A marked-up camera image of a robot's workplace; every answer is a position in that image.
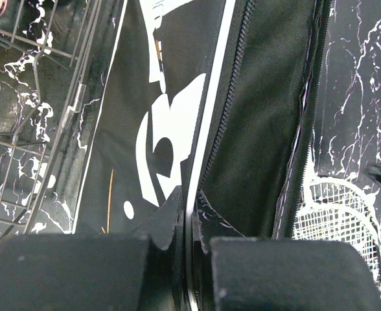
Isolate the black sport racket bag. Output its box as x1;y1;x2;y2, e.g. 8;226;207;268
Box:
73;1;330;240

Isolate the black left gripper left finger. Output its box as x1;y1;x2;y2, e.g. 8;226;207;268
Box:
0;187;184;310

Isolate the black wire dish rack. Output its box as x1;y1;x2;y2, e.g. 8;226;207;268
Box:
0;0;128;247

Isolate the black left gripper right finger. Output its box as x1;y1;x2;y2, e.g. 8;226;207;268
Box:
190;189;381;311

